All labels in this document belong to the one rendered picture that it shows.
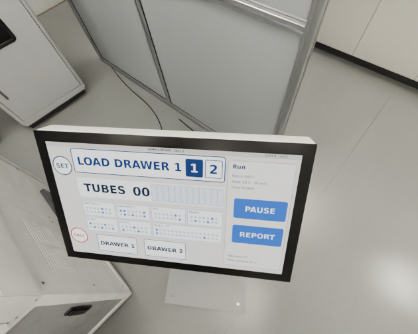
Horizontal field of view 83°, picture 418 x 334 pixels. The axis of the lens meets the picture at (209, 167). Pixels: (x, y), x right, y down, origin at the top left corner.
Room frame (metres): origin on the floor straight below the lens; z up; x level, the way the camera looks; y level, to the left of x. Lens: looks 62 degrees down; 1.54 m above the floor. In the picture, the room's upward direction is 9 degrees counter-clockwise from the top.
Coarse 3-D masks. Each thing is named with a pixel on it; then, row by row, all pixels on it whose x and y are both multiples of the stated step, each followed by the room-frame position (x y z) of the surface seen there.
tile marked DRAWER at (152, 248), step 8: (144, 240) 0.12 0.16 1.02; (152, 240) 0.12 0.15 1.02; (144, 248) 0.11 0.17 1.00; (152, 248) 0.10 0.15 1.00; (160, 248) 0.10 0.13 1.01; (168, 248) 0.10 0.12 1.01; (176, 248) 0.10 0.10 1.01; (184, 248) 0.09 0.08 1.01; (160, 256) 0.09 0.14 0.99; (168, 256) 0.08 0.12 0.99; (176, 256) 0.08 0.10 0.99; (184, 256) 0.08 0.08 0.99
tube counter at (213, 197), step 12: (132, 192) 0.20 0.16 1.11; (144, 192) 0.19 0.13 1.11; (156, 192) 0.19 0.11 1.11; (168, 192) 0.18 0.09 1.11; (180, 192) 0.18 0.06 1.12; (192, 192) 0.17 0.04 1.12; (204, 192) 0.17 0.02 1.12; (216, 192) 0.16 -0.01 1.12; (180, 204) 0.16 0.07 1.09; (192, 204) 0.16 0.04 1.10; (204, 204) 0.15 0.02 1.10; (216, 204) 0.15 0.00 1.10
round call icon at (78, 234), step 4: (72, 228) 0.17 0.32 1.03; (76, 228) 0.17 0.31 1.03; (80, 228) 0.17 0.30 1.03; (84, 228) 0.17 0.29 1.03; (72, 232) 0.16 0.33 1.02; (76, 232) 0.16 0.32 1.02; (80, 232) 0.16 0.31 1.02; (84, 232) 0.16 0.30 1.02; (72, 236) 0.16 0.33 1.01; (76, 236) 0.16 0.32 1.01; (80, 236) 0.15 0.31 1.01; (84, 236) 0.15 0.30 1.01; (72, 240) 0.15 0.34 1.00; (76, 240) 0.15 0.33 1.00; (80, 240) 0.15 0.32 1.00; (84, 240) 0.15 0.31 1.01; (88, 240) 0.14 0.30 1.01
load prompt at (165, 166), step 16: (80, 160) 0.26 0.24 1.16; (96, 160) 0.25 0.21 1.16; (112, 160) 0.25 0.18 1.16; (128, 160) 0.24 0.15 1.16; (144, 160) 0.23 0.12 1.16; (160, 160) 0.23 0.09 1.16; (176, 160) 0.22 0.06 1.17; (192, 160) 0.21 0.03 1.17; (208, 160) 0.21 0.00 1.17; (224, 160) 0.20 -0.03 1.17; (144, 176) 0.21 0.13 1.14; (160, 176) 0.21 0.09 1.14; (176, 176) 0.20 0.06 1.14; (192, 176) 0.19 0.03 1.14; (208, 176) 0.19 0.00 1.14; (224, 176) 0.18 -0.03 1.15
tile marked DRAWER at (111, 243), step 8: (104, 240) 0.14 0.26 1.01; (112, 240) 0.13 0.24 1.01; (120, 240) 0.13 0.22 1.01; (128, 240) 0.13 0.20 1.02; (136, 240) 0.12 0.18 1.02; (104, 248) 0.12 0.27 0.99; (112, 248) 0.12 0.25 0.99; (120, 248) 0.12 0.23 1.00; (128, 248) 0.11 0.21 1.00; (136, 248) 0.11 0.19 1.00
